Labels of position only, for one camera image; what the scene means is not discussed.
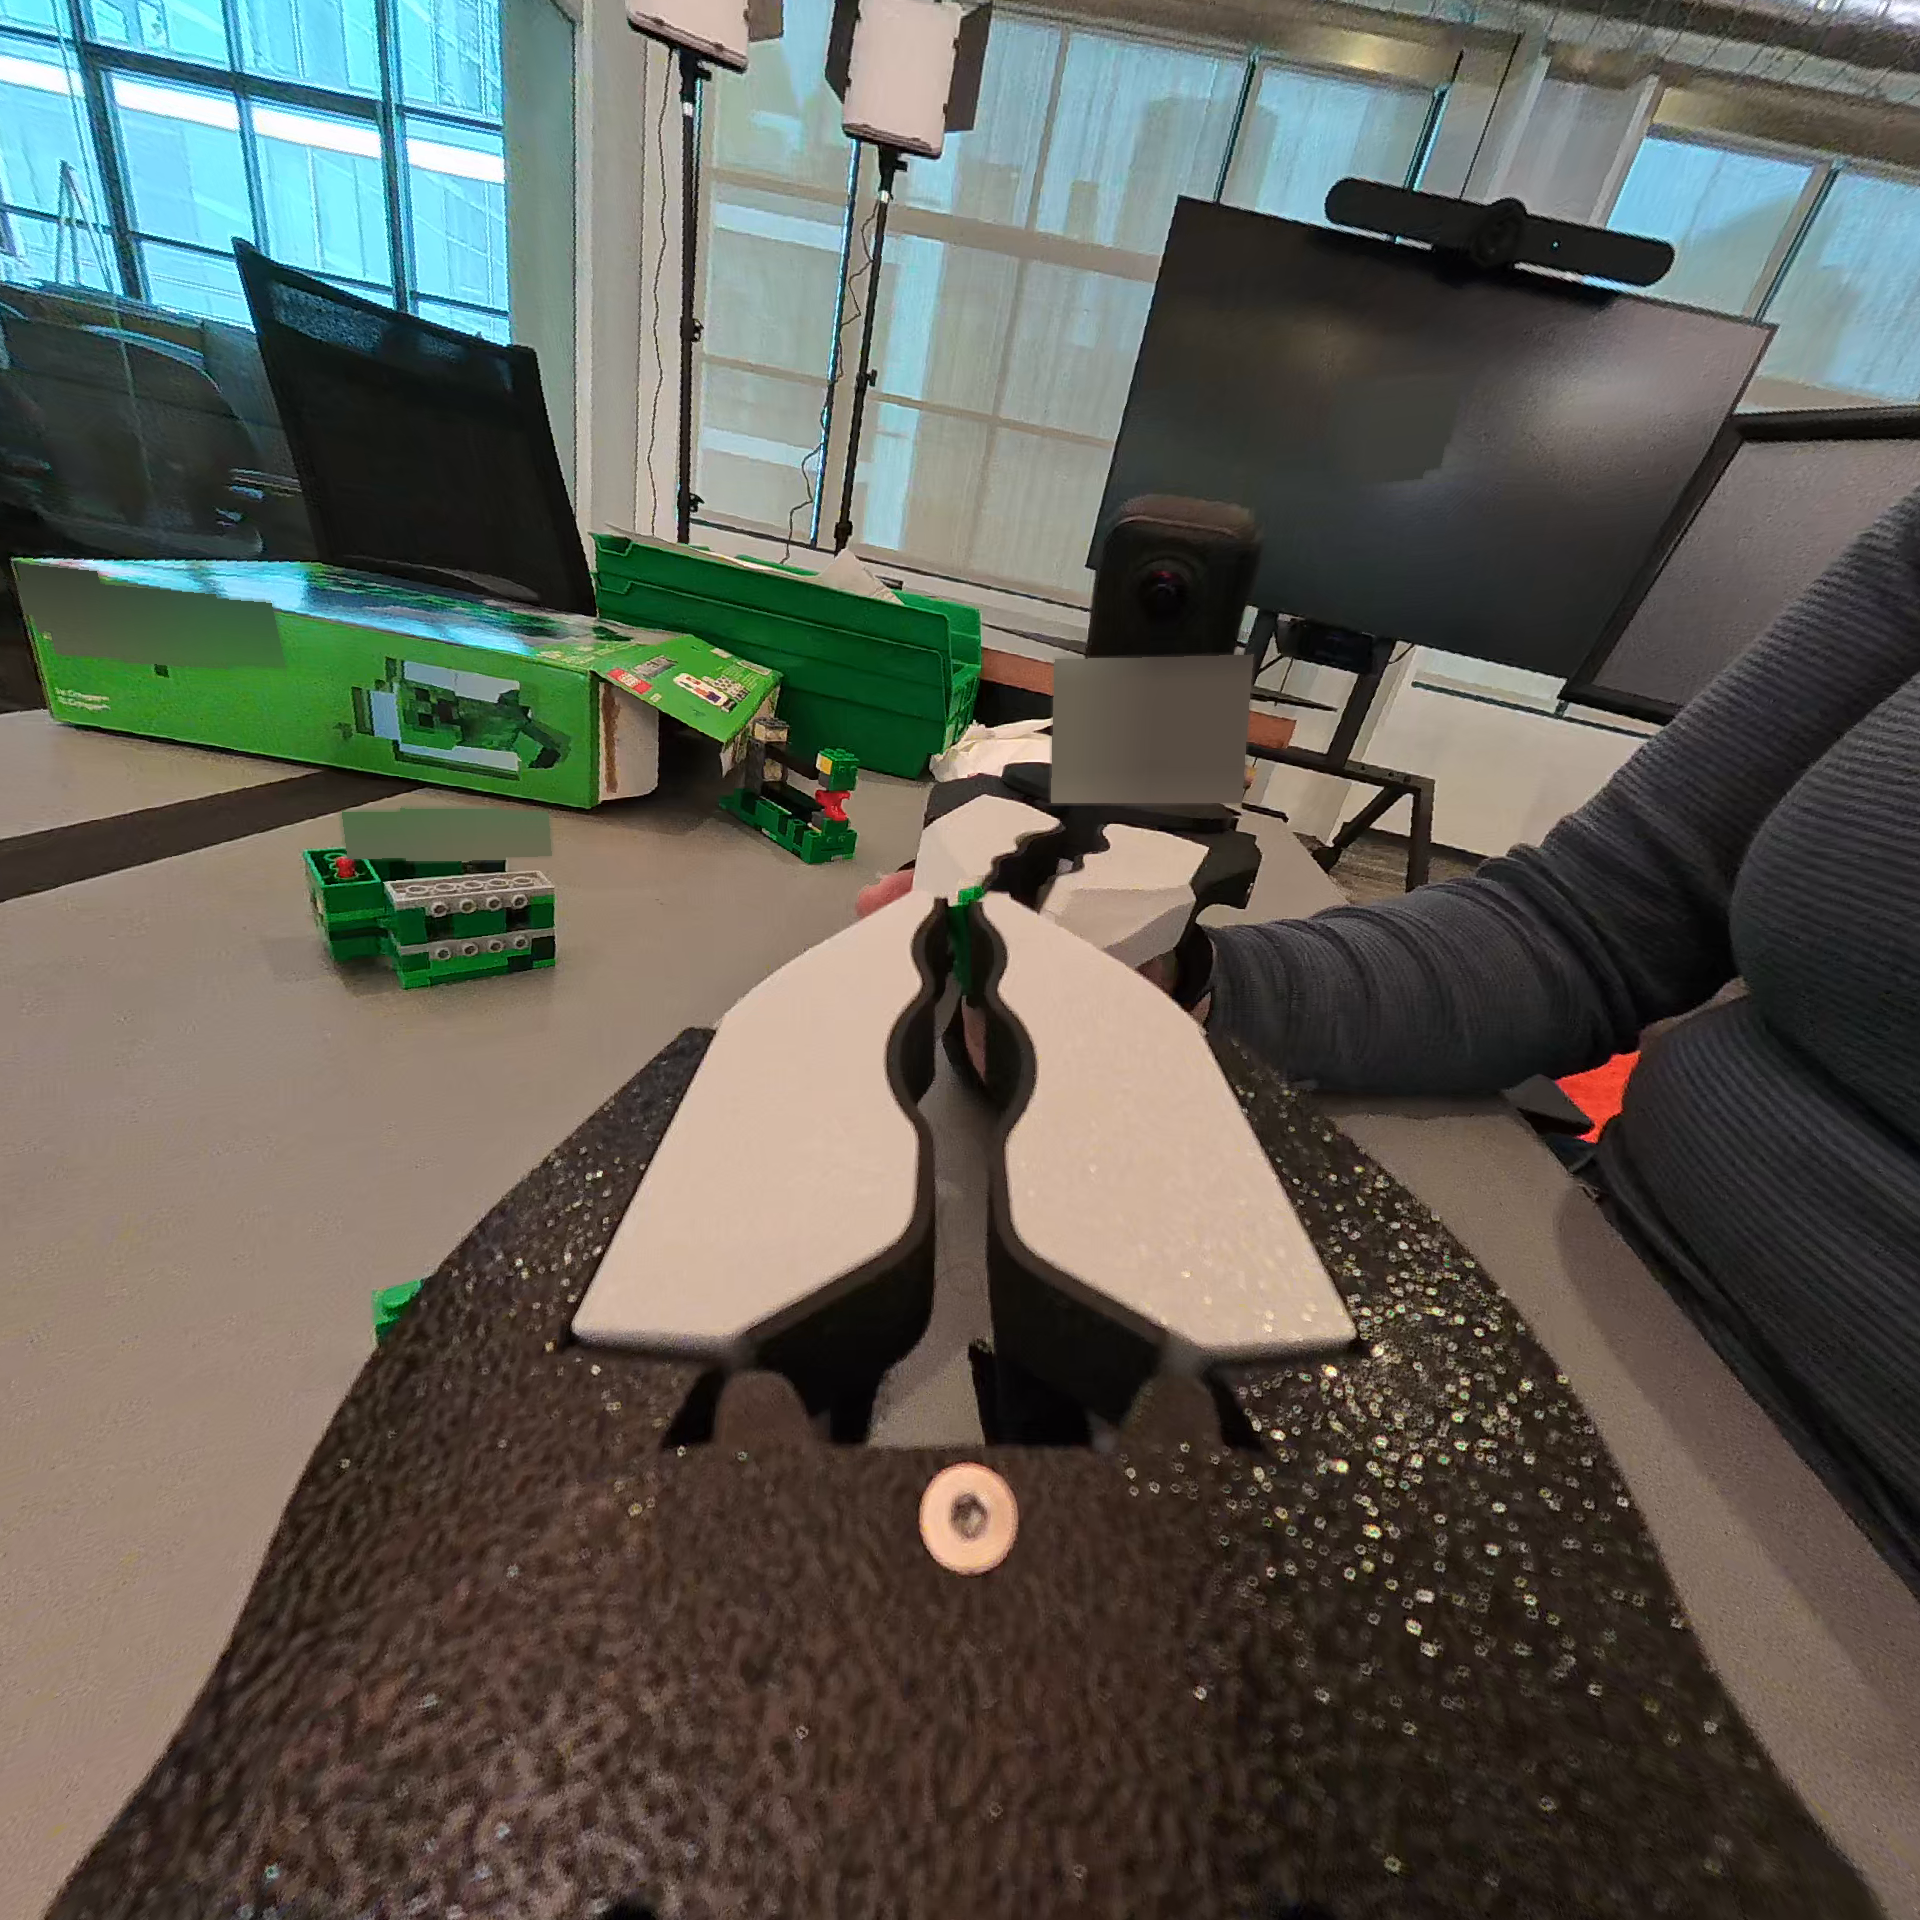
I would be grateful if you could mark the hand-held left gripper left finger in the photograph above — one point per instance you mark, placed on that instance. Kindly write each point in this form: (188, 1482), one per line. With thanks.
(780, 1170)

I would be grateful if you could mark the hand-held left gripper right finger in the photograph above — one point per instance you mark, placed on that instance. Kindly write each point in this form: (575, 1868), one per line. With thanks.
(1156, 1185)

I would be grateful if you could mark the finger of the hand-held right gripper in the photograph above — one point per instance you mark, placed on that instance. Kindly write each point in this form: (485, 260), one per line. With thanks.
(974, 840)
(1132, 892)

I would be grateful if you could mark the small green plate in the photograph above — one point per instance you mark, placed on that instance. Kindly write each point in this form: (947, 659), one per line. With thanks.
(973, 901)

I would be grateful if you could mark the person's right forearm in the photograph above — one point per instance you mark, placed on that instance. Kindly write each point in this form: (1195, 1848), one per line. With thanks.
(1424, 975)

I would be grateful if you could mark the grey desk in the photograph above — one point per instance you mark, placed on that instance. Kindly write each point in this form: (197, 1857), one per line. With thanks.
(224, 1124)

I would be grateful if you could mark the person's right hand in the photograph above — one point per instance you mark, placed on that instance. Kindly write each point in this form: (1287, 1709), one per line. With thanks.
(885, 897)

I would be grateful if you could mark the crumpled white paper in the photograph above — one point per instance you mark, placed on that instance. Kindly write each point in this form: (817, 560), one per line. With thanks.
(990, 746)

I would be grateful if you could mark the small brick build red piece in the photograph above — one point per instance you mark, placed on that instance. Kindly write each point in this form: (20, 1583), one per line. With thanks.
(787, 818)

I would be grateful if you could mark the green plastic bin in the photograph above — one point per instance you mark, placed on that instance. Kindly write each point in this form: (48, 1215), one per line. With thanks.
(839, 660)

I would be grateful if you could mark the stepped green brick assembly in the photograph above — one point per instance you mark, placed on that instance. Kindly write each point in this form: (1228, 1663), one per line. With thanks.
(399, 1306)

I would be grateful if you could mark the green grey brick build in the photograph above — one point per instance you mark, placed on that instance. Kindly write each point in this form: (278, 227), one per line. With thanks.
(451, 930)

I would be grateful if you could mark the orange plastic item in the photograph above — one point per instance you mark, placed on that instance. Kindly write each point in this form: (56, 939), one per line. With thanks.
(1606, 1089)

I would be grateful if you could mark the large black screen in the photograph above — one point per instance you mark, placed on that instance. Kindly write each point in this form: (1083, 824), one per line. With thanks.
(1424, 434)

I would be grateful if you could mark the green cardboard box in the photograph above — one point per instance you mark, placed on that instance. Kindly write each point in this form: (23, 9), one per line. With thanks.
(451, 749)

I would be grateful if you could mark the grid window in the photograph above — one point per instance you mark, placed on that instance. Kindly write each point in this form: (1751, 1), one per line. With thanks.
(1049, 299)

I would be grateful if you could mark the LED panel light stand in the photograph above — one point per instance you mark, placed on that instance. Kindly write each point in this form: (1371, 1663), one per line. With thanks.
(909, 76)
(692, 299)

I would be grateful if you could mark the dark framed display panel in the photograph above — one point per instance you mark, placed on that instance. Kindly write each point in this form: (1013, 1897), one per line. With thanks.
(1769, 569)

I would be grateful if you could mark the person's torso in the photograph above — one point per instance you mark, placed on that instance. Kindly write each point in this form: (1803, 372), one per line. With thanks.
(1799, 1200)

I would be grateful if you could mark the black video bar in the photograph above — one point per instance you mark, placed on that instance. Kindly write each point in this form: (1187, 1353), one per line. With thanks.
(1501, 233)

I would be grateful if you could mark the black tape strip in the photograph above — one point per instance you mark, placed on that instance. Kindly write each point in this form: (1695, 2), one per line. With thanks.
(150, 840)

